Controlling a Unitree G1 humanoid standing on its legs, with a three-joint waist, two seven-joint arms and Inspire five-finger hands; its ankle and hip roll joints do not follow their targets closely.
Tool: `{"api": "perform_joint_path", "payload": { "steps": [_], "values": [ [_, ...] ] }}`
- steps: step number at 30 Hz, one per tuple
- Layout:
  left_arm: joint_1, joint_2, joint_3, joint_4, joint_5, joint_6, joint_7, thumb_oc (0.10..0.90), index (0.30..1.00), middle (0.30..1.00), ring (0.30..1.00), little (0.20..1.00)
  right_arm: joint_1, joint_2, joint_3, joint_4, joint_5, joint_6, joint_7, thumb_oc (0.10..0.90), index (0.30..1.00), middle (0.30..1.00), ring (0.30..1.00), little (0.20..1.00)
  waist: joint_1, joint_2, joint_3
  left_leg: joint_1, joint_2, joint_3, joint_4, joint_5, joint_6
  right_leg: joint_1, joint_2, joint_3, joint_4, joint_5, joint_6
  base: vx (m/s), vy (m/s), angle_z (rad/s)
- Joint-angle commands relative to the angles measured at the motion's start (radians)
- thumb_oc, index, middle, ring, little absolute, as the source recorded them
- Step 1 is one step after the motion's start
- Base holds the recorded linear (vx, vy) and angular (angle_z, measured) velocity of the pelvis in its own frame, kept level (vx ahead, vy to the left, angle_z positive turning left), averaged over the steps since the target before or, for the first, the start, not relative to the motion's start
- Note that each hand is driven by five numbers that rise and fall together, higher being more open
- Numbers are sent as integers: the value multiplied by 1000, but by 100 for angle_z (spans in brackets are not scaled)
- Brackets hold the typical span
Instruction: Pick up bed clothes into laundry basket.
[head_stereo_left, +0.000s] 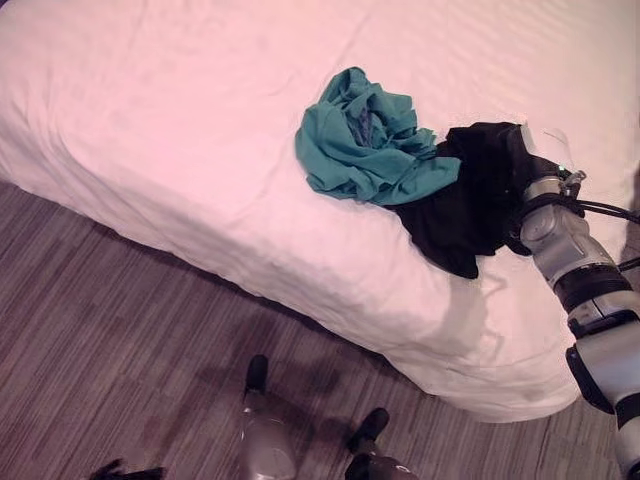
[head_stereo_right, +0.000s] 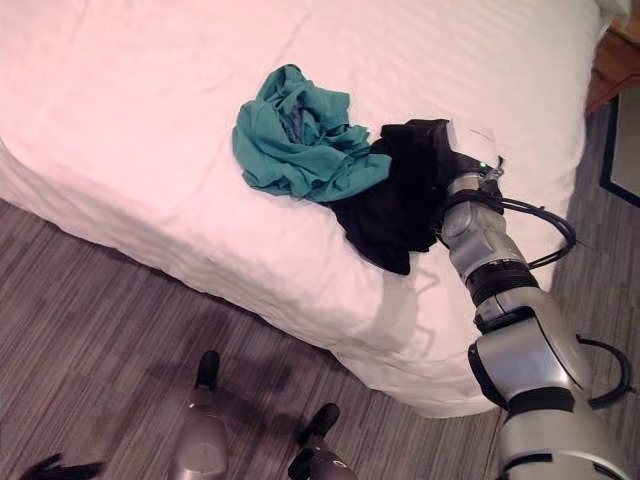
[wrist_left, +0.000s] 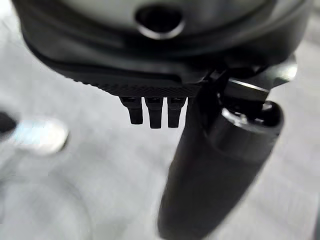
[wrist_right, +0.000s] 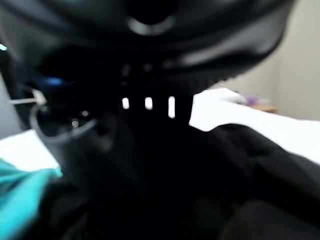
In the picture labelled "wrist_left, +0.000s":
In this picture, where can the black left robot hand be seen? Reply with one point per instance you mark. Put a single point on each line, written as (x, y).
(155, 62)

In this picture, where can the robot's dark foot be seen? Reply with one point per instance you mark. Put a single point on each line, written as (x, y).
(37, 136)

